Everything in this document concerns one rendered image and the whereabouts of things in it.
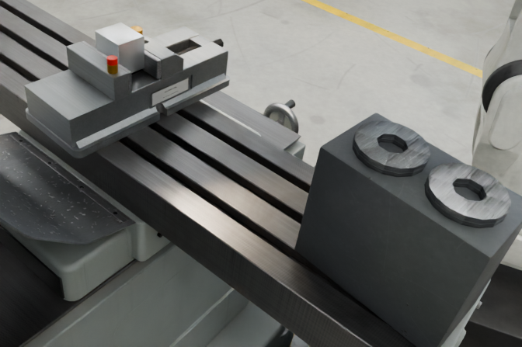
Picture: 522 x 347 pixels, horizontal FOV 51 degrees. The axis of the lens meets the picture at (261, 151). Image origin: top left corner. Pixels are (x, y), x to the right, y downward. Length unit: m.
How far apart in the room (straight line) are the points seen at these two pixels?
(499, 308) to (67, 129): 0.96
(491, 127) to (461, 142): 1.72
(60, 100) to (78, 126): 0.05
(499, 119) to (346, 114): 1.72
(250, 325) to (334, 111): 1.46
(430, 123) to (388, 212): 2.26
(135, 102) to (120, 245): 0.24
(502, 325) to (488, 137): 0.41
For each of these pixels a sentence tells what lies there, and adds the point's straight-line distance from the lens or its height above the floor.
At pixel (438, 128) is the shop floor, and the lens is 2.86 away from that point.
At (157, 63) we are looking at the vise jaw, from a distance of 0.92.
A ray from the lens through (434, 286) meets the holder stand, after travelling 0.65.
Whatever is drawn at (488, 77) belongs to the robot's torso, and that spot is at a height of 1.03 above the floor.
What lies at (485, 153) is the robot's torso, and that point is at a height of 0.88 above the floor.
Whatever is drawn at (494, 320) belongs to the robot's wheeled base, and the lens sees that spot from 1.30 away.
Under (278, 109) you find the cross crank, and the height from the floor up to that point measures 0.68.
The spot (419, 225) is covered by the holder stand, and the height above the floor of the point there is 1.10.
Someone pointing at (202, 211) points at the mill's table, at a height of 0.93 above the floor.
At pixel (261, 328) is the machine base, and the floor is 0.20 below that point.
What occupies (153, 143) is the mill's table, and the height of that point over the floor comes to 0.93.
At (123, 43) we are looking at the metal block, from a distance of 0.90.
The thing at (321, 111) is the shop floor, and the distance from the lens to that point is 2.73.
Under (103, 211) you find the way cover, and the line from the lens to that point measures 0.90.
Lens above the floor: 1.50
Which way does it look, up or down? 39 degrees down
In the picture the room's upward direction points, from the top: 9 degrees clockwise
